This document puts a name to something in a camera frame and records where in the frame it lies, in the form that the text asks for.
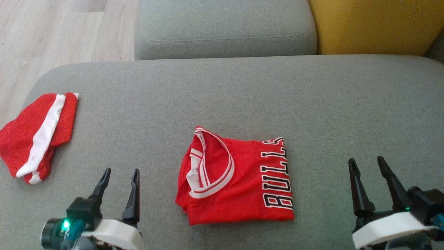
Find red Bulls basketball jersey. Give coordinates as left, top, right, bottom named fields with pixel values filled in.
left=175, top=126, right=295, bottom=225

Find large grey sofa seat cushion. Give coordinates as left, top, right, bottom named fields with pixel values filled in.
left=0, top=54, right=444, bottom=250

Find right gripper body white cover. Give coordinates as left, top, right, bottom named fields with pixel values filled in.
left=352, top=211, right=444, bottom=250

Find taupe upholstered wall panel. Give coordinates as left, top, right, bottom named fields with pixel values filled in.
left=425, top=35, right=444, bottom=65

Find red shorts with white stripe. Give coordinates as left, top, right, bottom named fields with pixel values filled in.
left=0, top=92, right=79, bottom=184

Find long yellow sofa back cushion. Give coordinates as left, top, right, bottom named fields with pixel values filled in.
left=308, top=0, right=444, bottom=56

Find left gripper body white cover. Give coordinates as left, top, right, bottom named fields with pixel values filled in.
left=41, top=218, right=144, bottom=250

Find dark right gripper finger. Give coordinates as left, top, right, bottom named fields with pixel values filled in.
left=378, top=157, right=411, bottom=211
left=349, top=158, right=376, bottom=216

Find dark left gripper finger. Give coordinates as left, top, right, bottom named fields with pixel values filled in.
left=88, top=168, right=111, bottom=200
left=121, top=169, right=140, bottom=224

